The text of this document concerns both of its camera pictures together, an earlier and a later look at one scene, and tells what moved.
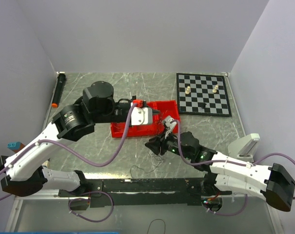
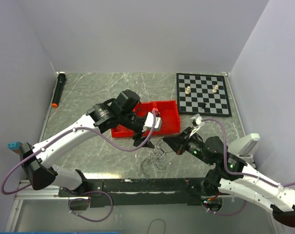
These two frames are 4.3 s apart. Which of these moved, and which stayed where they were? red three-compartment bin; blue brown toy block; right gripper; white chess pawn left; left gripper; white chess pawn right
Moved: left gripper; right gripper
Stayed: blue brown toy block; white chess pawn right; red three-compartment bin; white chess pawn left
